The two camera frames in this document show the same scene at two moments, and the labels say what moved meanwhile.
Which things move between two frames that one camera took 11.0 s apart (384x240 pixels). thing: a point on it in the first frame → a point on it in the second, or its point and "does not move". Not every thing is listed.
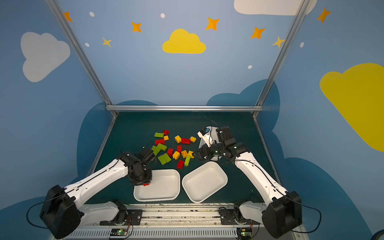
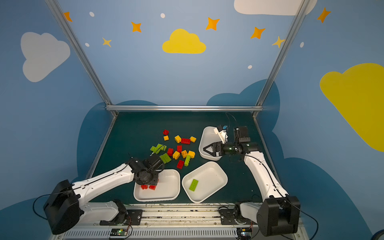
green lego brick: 163,147 does not move
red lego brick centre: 170,151 does not move
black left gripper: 141,180 → 149,181
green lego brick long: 160,135 → 193,186
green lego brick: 156,150 does not move
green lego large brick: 164,159 does not move
